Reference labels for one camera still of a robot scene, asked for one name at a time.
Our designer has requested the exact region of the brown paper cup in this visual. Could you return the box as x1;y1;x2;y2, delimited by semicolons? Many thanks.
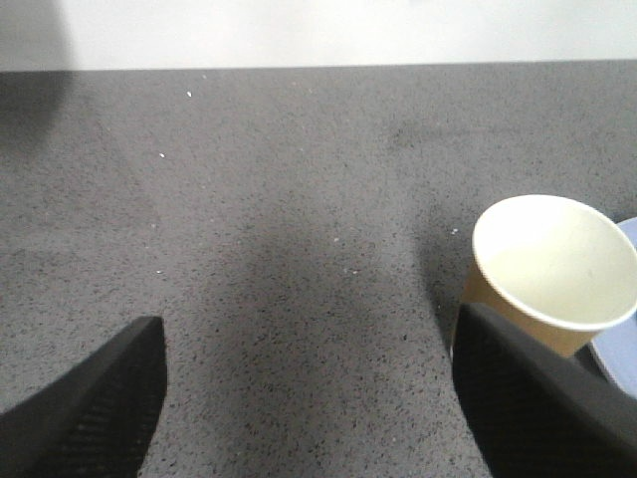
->
460;194;636;358

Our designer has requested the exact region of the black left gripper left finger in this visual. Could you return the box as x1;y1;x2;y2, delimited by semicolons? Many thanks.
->
1;317;167;477

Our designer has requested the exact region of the light blue plastic plate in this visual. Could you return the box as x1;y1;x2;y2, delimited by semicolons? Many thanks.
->
586;211;636;396

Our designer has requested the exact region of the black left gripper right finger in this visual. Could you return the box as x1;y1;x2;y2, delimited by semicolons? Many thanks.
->
452;304;636;477

